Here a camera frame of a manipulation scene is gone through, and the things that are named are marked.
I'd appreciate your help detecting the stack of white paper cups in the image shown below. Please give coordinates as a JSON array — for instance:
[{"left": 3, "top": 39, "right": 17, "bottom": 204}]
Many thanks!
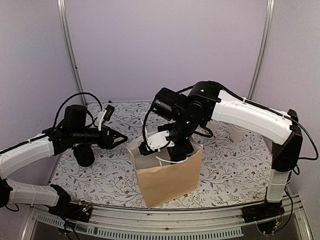
[{"left": 229, "top": 124, "right": 247, "bottom": 144}]

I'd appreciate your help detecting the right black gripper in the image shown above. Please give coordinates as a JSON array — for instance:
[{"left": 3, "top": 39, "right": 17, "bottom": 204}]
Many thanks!
[{"left": 156, "top": 113, "right": 201, "bottom": 169}]

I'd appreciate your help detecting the left aluminium frame post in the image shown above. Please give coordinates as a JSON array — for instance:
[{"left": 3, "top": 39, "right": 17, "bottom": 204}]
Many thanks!
[{"left": 56, "top": 0, "right": 84, "bottom": 93}]

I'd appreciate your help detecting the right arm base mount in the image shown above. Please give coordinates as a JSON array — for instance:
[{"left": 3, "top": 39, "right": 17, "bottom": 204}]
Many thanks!
[{"left": 241, "top": 200, "right": 285, "bottom": 235}]

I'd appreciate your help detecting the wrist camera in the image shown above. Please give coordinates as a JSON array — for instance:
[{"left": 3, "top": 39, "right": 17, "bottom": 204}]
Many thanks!
[
  {"left": 96, "top": 104, "right": 115, "bottom": 131},
  {"left": 138, "top": 130, "right": 175, "bottom": 156}
]

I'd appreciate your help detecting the right aluminium frame post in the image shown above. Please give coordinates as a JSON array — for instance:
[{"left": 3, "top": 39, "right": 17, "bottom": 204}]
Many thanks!
[{"left": 247, "top": 0, "right": 275, "bottom": 100}]

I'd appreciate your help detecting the front aluminium rail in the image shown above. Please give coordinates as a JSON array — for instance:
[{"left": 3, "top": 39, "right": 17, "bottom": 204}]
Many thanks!
[{"left": 21, "top": 194, "right": 315, "bottom": 240}]

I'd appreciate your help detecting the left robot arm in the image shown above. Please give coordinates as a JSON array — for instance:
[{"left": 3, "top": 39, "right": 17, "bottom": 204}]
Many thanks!
[{"left": 0, "top": 104, "right": 128, "bottom": 217}]

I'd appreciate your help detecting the brown paper bag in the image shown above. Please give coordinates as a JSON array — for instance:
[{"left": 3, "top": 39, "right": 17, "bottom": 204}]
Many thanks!
[{"left": 127, "top": 136, "right": 203, "bottom": 209}]

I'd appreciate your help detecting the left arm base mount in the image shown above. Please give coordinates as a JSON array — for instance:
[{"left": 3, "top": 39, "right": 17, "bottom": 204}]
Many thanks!
[{"left": 48, "top": 184, "right": 92, "bottom": 223}]

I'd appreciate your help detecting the stack of black lids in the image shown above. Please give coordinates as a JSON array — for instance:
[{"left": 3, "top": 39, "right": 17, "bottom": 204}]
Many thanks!
[{"left": 73, "top": 144, "right": 95, "bottom": 168}]

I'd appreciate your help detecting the aluminium frame post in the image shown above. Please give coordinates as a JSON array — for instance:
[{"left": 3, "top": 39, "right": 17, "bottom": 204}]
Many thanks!
[
  {"left": 56, "top": 0, "right": 84, "bottom": 93},
  {"left": 247, "top": 0, "right": 275, "bottom": 100}
]

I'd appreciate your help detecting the floral table mat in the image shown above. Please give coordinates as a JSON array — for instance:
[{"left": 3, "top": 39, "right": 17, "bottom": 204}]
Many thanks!
[{"left": 51, "top": 101, "right": 285, "bottom": 210}]

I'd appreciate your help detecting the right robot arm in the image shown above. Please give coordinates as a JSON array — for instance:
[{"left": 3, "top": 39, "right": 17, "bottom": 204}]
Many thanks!
[{"left": 144, "top": 81, "right": 303, "bottom": 218}]

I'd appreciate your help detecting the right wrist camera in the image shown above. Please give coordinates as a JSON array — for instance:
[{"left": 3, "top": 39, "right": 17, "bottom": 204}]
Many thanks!
[{"left": 138, "top": 130, "right": 175, "bottom": 156}]

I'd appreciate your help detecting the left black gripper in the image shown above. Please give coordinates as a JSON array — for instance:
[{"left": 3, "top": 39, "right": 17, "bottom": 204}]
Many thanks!
[{"left": 72, "top": 124, "right": 128, "bottom": 150}]

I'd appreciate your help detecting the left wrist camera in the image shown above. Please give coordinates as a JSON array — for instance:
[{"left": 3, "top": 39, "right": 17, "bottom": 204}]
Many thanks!
[{"left": 96, "top": 104, "right": 115, "bottom": 131}]

